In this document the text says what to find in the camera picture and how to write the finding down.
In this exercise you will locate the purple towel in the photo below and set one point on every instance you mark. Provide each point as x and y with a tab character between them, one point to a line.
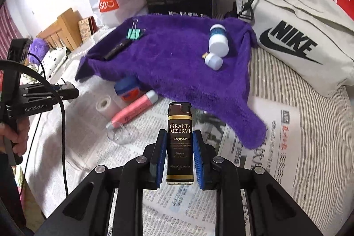
171	59

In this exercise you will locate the newspaper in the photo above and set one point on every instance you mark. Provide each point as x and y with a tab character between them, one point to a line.
179	205

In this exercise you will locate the red striped curtain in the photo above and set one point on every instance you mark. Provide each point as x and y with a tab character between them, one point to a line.
5	23

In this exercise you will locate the clear plastic cap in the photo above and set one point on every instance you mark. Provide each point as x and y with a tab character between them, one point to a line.
119	139

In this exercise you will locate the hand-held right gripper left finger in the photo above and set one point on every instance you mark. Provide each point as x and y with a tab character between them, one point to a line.
158	161

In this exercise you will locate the brown lighter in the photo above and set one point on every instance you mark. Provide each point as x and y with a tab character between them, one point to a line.
179	142

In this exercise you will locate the grey waist bag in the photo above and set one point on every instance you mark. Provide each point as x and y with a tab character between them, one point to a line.
290	12

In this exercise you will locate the person's left hand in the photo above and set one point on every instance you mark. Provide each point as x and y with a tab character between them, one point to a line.
22	133

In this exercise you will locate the brown patterned box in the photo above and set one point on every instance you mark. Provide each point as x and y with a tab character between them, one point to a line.
87	27

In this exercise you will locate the wooden headboard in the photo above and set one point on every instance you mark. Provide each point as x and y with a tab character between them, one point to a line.
63	28

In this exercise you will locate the green binder clip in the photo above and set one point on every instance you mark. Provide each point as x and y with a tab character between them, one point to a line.
134	34

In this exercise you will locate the purple plush toy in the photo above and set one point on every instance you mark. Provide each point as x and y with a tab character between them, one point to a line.
41	48

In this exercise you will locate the small white bottle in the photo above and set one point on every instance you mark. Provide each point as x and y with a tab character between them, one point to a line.
214	61

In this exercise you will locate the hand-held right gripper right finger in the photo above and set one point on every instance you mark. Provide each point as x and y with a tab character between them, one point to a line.
197	161

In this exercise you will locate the pink tube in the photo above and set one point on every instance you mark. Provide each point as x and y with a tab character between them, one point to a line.
132	110

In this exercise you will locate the white dotted pillow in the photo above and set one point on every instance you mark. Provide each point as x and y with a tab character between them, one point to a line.
55	59

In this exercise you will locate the black flash drive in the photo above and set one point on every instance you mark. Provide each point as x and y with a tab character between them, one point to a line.
117	49

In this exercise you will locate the large white bottle blue label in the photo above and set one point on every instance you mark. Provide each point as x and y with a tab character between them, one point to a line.
218	45

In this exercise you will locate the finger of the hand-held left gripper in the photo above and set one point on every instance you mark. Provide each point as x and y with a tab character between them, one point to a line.
58	88
67	95

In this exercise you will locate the blue jar orange label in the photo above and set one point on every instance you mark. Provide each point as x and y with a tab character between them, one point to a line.
127	89

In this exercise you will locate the white tape roll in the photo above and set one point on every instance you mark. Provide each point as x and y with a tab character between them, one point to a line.
106	106

